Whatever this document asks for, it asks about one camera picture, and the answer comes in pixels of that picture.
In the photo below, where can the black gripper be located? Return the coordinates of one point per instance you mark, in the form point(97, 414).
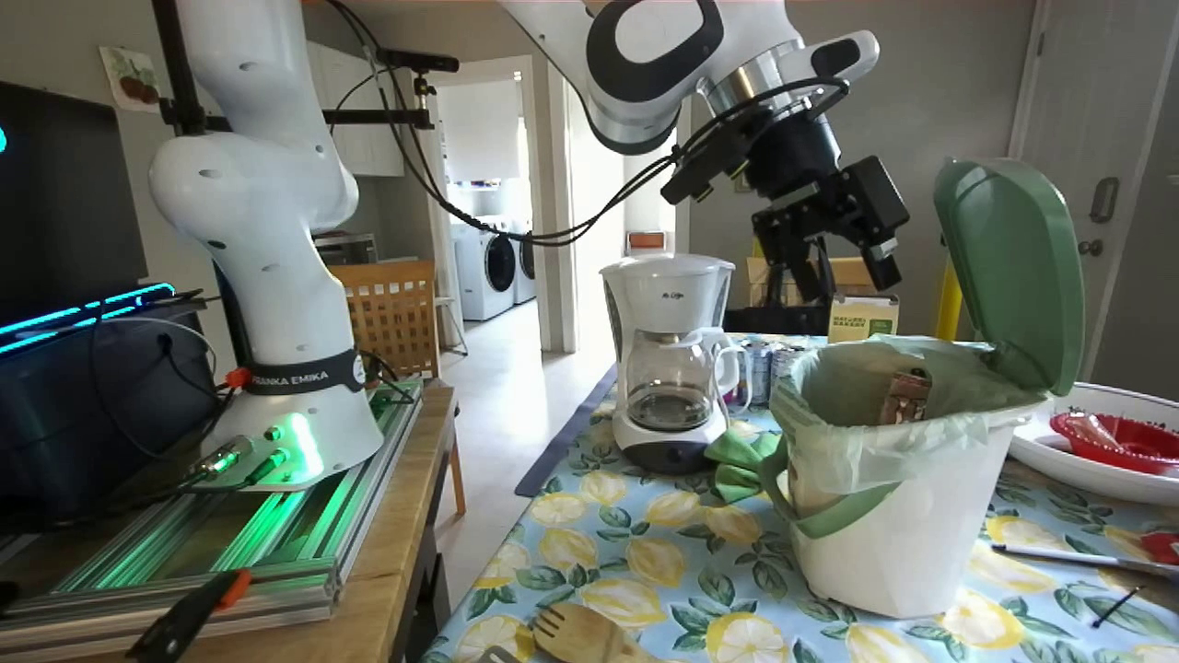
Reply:
point(811, 184)

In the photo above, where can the orange drink can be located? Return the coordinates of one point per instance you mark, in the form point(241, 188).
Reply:
point(908, 395)

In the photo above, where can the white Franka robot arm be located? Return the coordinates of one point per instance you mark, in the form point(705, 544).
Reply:
point(261, 195)

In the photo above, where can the translucent bin liner bag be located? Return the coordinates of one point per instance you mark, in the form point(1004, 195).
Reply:
point(850, 453)

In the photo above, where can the brown green carton box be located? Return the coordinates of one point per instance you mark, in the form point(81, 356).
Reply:
point(864, 318)

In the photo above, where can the blue white drink can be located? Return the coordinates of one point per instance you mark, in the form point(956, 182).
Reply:
point(769, 369)

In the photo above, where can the green cloth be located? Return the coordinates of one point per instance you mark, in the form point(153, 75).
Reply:
point(741, 464)

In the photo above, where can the white door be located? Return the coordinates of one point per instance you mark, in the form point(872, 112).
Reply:
point(1107, 97)

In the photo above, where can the red bowl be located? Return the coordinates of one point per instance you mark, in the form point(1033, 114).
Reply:
point(1118, 438)

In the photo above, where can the lemon print tablecloth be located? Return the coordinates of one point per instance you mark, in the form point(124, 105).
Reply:
point(687, 555)

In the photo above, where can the white washing machine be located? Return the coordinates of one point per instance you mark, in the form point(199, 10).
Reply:
point(485, 269)

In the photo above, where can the wooden fork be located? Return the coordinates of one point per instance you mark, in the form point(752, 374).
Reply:
point(584, 635)

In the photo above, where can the wooden lattice back chair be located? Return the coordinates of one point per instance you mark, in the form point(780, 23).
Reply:
point(393, 318)

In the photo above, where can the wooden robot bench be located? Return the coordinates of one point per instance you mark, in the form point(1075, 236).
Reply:
point(393, 555)

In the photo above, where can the orange black hand tool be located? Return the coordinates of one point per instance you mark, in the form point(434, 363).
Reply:
point(186, 619)

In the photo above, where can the dark box with blue light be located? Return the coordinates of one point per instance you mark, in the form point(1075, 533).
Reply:
point(86, 419)

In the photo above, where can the black monitor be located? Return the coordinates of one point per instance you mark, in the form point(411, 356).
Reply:
point(62, 209)

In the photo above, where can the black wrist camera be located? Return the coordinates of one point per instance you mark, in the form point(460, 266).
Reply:
point(705, 164)

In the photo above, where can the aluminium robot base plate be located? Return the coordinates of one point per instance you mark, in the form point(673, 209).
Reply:
point(245, 527)

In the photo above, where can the small unframed wall picture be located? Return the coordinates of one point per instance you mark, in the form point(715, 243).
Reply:
point(129, 80)

